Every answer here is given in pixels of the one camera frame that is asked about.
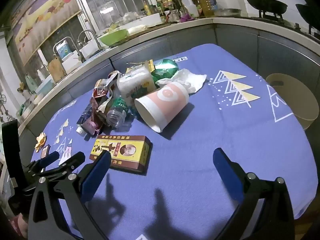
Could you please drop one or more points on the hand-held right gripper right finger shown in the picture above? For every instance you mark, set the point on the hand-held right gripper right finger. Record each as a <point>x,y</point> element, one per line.
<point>227,175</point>

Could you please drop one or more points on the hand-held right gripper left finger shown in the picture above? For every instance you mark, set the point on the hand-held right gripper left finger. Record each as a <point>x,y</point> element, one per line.
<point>97,175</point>

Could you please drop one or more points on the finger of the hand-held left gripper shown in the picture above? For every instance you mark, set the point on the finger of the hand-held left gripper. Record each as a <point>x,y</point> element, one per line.
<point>75,160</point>
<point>51,157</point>

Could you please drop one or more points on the brown and yellow cardboard box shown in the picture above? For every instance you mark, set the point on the brown and yellow cardboard box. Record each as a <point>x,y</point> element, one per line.
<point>125,152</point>

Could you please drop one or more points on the dark carton with white cap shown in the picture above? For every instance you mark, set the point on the dark carton with white cap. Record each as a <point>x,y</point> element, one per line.
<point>88,126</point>

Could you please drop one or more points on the clear plastic water bottle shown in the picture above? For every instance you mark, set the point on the clear plastic water bottle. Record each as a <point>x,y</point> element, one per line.
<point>117,110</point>

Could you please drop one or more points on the pink and white paper cup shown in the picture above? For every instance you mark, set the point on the pink and white paper cup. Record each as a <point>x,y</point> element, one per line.
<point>165,102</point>

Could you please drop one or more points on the white plastic packet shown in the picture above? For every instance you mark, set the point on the white plastic packet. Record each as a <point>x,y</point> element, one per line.
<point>132,78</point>

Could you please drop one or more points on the beige waste bin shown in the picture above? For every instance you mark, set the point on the beige waste bin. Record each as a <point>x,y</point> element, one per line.
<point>292,97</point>

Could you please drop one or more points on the white tissue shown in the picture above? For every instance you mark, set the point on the white tissue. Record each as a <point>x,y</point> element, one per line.
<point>192,80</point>

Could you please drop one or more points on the crushed green drink can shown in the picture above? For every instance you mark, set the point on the crushed green drink can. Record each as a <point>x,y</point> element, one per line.
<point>165,67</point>

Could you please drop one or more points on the small dark packet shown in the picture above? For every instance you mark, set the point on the small dark packet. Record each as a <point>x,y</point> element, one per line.
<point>45,151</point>

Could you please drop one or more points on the yellow crumpled wrapper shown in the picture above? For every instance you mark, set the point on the yellow crumpled wrapper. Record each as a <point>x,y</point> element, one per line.
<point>40,141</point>

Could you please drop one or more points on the blue printed tablecloth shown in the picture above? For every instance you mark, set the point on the blue printed tablecloth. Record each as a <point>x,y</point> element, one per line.
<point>200,135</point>

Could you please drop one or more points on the wooden cutting board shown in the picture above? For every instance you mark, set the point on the wooden cutting board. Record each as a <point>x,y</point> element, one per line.
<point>57,70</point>

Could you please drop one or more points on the blue and white container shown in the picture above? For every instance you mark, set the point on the blue and white container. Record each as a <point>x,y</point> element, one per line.
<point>62,50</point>

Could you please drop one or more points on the angular metal faucet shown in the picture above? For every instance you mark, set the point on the angular metal faucet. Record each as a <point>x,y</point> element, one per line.
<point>75,46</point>

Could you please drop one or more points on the curved metal faucet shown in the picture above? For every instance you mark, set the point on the curved metal faucet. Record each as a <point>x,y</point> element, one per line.
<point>93,35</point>

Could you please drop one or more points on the green plastic basin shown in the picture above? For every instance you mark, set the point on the green plastic basin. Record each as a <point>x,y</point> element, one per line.
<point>112,37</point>

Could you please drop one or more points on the grey kitchen counter cabinet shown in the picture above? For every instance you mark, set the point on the grey kitchen counter cabinet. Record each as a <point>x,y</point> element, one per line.
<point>237,37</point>

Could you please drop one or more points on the white foam box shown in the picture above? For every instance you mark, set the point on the white foam box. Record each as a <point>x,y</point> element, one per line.
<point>150,20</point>

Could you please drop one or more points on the barred window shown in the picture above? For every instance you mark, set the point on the barred window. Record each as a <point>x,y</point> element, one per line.
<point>112,2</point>

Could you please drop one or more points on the metal bowl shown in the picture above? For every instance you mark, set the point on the metal bowl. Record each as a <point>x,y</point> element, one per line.
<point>227,12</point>

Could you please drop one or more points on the gas stove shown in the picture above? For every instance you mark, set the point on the gas stove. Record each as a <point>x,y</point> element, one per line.
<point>287,20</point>

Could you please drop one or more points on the yellow cooking oil bottle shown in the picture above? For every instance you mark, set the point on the yellow cooking oil bottle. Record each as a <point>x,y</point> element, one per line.
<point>207,6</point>

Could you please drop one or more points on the white plastic jug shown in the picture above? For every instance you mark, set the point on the white plastic jug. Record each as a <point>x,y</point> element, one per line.
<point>189,7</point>

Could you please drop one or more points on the row of sauce bottles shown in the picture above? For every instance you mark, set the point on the row of sauce bottles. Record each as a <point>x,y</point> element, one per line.
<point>162,8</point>

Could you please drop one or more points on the wall poster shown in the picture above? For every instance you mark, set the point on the wall poster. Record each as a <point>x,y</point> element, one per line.
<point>42,17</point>

